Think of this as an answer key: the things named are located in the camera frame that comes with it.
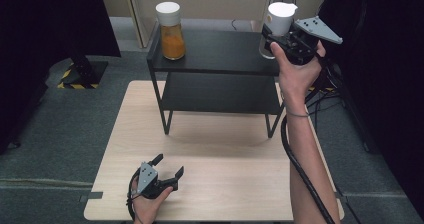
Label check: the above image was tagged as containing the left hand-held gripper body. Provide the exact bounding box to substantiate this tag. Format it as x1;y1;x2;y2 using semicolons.
131;161;177;200

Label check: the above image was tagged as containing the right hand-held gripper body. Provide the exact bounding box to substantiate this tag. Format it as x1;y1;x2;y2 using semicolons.
277;15;344;66

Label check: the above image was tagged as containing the glass jar with grey powder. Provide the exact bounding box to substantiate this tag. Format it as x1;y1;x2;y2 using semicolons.
259;1;299;60

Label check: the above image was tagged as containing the black metal shelf rack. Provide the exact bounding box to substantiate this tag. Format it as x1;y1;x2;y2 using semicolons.
146;22;286;139

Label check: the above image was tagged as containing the glass jar with orange powder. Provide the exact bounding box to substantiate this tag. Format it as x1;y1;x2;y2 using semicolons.
155;1;187;61

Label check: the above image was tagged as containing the person's left hand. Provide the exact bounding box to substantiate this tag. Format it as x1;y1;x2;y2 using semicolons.
131;178;174;224

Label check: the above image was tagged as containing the person's right hand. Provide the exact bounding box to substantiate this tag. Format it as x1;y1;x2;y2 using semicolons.
269;41;327;102

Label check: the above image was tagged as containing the grey floor tape strip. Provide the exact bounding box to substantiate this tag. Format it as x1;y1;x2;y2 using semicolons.
79;191;104;204

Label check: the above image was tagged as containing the dark curtain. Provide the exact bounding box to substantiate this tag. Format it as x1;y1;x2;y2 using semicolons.
0;0;122;155
316;0;424;215

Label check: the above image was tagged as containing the stand base with striped tape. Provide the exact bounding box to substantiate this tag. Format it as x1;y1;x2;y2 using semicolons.
57;55;109;90

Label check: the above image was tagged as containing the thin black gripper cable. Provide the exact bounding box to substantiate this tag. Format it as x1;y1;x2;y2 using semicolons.
125;168;142;224

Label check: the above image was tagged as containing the white metal frame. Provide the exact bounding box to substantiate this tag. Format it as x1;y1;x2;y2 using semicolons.
263;0;280;32
122;0;158;49

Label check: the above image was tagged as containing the bundle of black floor cables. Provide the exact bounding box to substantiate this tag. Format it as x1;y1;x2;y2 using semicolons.
304;58;348;118

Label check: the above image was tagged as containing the thin wrist bracelet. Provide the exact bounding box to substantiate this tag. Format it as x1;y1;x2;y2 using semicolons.
285;110;310;119

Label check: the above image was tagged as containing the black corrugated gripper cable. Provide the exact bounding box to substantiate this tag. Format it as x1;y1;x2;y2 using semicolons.
280;114;336;224

